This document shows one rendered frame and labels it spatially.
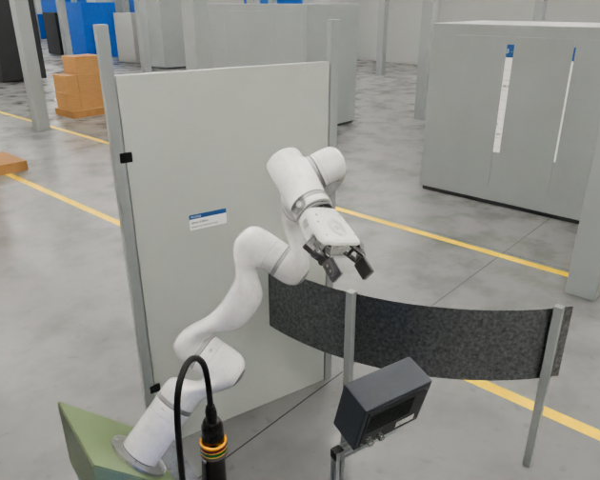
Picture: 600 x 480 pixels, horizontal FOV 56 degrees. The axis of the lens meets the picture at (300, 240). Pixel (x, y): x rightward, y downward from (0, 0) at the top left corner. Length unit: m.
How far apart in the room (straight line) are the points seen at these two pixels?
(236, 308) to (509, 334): 1.60
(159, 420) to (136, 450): 0.11
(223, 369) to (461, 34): 5.90
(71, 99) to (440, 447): 11.22
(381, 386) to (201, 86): 1.61
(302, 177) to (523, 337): 1.95
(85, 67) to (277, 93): 10.58
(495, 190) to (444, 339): 4.48
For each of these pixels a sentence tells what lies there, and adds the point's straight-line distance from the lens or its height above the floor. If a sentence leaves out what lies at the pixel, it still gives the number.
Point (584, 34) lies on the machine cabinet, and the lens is 6.63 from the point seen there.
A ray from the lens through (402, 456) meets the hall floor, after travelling 3.32.
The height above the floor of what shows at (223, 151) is 1.61.
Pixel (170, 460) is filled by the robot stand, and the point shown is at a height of 0.93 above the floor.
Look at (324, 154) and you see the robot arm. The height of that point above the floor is 1.99.
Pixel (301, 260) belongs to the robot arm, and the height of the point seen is 1.62.
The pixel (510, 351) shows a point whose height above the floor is 0.72.
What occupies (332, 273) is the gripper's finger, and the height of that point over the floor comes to 1.81.
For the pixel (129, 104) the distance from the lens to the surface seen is 2.59.
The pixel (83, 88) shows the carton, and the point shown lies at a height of 0.59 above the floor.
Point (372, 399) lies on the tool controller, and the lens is 1.68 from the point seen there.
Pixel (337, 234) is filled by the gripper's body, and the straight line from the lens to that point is 1.11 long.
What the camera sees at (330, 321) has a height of 0.75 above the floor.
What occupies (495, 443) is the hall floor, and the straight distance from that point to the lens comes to 3.52.
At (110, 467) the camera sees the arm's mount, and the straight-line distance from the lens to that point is 1.71.
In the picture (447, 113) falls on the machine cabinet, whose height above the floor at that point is 1.02.
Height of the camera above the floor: 2.28
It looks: 23 degrees down
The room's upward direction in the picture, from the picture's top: straight up
